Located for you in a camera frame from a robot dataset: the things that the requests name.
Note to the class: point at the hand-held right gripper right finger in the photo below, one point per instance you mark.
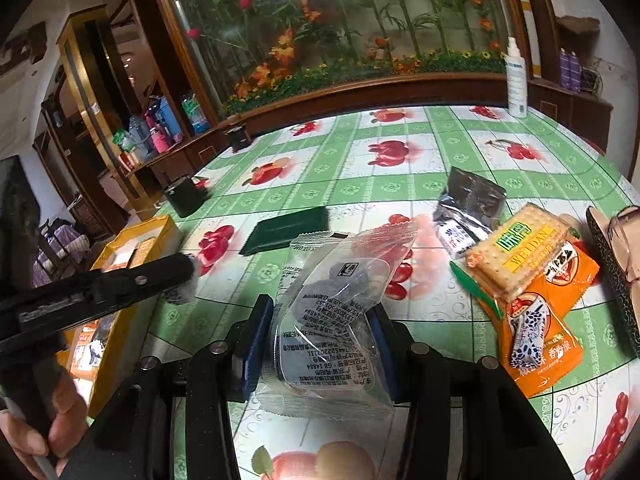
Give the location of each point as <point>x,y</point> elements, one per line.
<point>382,350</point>

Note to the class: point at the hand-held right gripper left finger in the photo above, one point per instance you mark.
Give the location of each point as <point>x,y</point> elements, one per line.
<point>255,355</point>

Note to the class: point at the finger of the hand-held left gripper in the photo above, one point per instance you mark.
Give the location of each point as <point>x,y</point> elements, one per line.
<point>135,280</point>

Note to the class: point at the yellow cardboard box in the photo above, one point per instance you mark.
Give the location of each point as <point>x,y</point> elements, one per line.
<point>145,232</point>

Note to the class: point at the clear packet with dark snack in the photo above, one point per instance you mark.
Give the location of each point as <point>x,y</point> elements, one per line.
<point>325,320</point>

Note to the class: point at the dark green snack packet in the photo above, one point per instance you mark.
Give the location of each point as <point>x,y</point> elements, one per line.
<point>285,232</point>

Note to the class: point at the silver foil packet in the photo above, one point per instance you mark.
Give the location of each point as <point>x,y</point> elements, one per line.
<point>472,192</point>

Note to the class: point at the person's left hand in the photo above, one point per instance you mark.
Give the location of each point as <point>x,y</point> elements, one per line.
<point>67,420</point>

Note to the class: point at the chair with purple cloth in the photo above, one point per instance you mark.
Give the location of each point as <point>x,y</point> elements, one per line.
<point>60,245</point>

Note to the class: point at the large black box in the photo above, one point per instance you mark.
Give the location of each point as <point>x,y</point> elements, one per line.
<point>185,197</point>

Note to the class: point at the bright green wrapper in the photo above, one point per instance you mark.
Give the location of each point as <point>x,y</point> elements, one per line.
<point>475,285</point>

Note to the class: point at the green bag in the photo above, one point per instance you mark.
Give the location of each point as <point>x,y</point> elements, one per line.
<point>122,141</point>

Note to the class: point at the pink bottle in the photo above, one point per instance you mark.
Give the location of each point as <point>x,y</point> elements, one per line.
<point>159,142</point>

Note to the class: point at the blue grey jug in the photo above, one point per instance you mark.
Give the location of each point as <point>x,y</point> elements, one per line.
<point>139,135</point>

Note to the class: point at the white blue wrapped candy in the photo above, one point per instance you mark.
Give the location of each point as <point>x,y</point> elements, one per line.
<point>527,335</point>

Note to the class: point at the blue thermos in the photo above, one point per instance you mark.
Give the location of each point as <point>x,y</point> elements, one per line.
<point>170,120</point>

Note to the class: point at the orange packet with red label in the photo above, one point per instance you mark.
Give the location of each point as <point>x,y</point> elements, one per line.
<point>550,360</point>
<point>570,275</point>

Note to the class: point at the cracker packet with green label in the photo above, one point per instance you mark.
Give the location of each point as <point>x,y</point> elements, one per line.
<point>520,250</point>

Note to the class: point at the small black box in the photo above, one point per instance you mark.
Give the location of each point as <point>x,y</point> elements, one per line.
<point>237,139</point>

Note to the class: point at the wooden display cabinet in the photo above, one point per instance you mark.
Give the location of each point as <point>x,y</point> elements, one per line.
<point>100,60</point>

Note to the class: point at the dark patterned glasses case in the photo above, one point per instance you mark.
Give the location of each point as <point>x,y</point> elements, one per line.
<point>607,280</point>

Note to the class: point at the pink framed glasses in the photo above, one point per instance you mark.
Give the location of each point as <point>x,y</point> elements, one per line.
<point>631,240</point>

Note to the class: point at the white spray bottle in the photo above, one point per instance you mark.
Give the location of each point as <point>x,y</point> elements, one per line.
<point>516,85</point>

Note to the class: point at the purple bottle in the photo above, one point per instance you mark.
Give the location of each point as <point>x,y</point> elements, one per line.
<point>564,70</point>
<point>575,72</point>

